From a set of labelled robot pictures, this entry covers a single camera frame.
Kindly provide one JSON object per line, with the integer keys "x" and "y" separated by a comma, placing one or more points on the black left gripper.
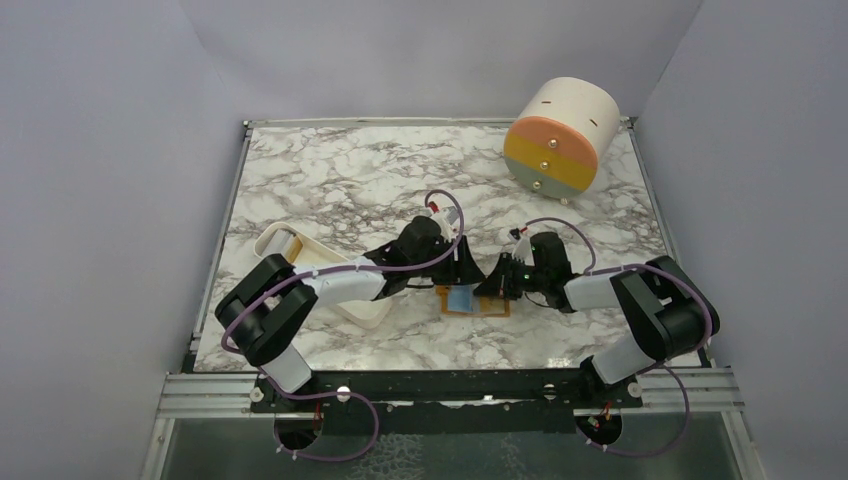
{"x": 462, "y": 271}

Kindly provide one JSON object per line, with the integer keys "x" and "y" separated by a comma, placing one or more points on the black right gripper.
{"x": 498, "y": 282}

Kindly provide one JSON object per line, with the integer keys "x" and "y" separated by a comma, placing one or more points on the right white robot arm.
{"x": 666, "y": 314}

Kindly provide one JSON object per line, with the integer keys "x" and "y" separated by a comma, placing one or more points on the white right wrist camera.
{"x": 522, "y": 250}

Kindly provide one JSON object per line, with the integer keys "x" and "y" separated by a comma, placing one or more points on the yellow leather card holder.
{"x": 459, "y": 301}

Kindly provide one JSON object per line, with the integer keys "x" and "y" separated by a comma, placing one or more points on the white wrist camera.
{"x": 448, "y": 219}
{"x": 522, "y": 250}

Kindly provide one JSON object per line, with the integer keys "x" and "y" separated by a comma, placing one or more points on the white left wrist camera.
{"x": 448, "y": 219}

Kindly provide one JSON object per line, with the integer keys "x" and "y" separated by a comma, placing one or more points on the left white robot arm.
{"x": 262, "y": 314}

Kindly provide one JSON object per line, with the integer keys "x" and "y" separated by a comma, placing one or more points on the black metal base rail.
{"x": 360, "y": 403}

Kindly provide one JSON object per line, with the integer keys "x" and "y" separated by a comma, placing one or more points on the cylindrical pastel drawer box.
{"x": 556, "y": 144}

